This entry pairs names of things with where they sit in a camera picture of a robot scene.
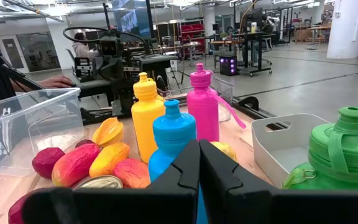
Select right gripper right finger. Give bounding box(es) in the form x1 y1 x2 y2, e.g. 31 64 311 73
200 139 358 224

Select large clear plastic container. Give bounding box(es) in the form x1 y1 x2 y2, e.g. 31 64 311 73
0 87 86 177

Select green squeeze bottle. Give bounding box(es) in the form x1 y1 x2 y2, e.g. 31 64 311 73
280 106 358 191

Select red yellow mango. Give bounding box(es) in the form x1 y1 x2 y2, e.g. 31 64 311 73
51 142 101 188

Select pink squeeze bottle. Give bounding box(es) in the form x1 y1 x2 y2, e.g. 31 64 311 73
186 62 247 142

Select black standing desk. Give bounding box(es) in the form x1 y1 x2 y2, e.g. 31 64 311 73
209 30 273 77

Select large display screen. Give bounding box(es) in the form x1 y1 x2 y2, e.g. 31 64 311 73
111 0 155 41

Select yellow squeeze bottle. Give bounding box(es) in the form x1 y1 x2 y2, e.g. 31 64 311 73
131 72 167 165

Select person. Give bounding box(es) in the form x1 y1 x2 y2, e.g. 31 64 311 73
72 32 101 62

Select red storage bin rack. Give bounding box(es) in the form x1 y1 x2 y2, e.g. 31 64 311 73
178 23 206 54

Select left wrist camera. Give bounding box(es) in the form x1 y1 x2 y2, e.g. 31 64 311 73
99 36 124 58

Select yellow starfruit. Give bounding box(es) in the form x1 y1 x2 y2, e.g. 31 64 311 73
91 116 125 148

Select red round fruit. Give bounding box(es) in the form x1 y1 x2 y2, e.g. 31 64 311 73
7 191 35 224
31 147 66 180

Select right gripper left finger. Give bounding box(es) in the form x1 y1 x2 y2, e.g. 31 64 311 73
22 139 201 224

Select silver can with ring pull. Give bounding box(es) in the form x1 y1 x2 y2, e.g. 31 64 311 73
73 174 124 190

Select yellow pear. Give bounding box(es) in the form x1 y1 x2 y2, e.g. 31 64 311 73
210 141 238 162

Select person's hand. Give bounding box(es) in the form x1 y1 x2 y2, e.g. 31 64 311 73
37 74 73 90

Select blue squeeze bottle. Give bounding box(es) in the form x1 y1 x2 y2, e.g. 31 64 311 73
148 99 209 224

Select grey plastic bin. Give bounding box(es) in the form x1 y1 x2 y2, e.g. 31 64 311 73
250 113 332 189

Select black computer tower purple lights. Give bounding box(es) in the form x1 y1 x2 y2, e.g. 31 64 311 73
219 55 238 77

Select red orange mango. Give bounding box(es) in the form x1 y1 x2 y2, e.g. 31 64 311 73
113 158 152 190

